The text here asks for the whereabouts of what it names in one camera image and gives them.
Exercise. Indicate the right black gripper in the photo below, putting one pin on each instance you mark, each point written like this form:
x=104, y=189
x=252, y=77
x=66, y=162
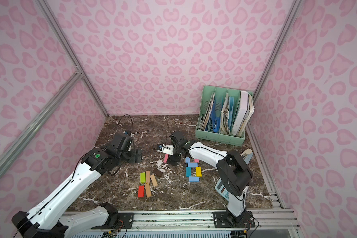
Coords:
x=175, y=156

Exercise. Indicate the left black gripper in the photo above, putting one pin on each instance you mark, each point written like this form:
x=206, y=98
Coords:
x=136, y=154

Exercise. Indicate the teal block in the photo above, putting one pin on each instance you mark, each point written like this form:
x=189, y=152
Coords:
x=188, y=171

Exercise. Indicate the dark brown block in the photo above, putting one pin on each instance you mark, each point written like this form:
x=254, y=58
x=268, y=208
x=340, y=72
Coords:
x=157, y=172

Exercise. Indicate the green block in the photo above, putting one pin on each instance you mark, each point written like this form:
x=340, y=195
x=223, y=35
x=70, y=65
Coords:
x=143, y=178

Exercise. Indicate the yellow block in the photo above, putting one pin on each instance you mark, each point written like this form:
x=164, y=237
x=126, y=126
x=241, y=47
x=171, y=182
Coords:
x=198, y=172

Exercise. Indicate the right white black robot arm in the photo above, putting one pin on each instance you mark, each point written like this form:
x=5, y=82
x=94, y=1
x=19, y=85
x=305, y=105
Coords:
x=234, y=172

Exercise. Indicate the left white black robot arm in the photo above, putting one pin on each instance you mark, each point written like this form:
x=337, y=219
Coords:
x=48, y=219

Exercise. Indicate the wooden block upright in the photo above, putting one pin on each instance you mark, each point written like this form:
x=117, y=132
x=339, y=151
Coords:
x=147, y=176

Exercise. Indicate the wooden block tilted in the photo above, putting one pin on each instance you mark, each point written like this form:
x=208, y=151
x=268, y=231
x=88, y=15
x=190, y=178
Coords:
x=153, y=180

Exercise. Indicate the red block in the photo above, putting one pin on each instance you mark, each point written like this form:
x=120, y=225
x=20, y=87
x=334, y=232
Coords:
x=141, y=191

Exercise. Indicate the wooden block bottom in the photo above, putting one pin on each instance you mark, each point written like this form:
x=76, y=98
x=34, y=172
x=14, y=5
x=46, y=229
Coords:
x=148, y=190

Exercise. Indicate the light blue calculator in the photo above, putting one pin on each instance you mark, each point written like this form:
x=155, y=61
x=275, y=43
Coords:
x=219, y=187

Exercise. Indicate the blue mesh folder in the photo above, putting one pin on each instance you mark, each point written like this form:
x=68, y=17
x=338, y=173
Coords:
x=215, y=117

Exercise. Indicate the green desktop file organizer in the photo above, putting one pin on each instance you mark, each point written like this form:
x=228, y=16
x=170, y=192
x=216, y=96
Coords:
x=224, y=114

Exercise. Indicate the beige blue stapler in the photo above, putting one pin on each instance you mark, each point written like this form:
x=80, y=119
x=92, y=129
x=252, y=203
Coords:
x=247, y=155

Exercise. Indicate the white binder folder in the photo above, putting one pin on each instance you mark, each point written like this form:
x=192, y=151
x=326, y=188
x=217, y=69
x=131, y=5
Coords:
x=240, y=115

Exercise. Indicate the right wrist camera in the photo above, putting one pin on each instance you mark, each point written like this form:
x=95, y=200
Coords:
x=167, y=149

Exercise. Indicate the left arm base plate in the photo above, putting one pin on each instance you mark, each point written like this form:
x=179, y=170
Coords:
x=120, y=220

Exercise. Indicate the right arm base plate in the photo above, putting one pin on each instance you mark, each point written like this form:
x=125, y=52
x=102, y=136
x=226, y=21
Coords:
x=225, y=219

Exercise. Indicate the aluminium mounting rail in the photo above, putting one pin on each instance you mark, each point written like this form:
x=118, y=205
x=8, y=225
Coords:
x=178, y=220

